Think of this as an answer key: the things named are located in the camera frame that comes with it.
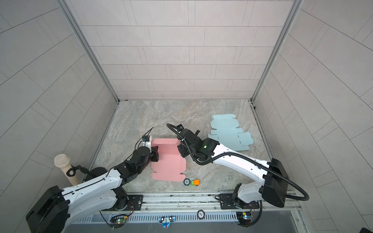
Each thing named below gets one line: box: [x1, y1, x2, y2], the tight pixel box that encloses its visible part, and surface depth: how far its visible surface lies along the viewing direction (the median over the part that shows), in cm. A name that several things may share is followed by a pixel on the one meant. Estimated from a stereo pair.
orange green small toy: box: [190, 179, 200, 187], surface depth 77 cm
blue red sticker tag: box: [158, 216, 176, 229], surface depth 67 cm
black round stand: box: [66, 165, 108, 182], surface depth 68 cm
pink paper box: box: [151, 137, 187, 182], surface depth 80 cm
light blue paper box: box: [208, 114, 254, 151], surface depth 101 cm
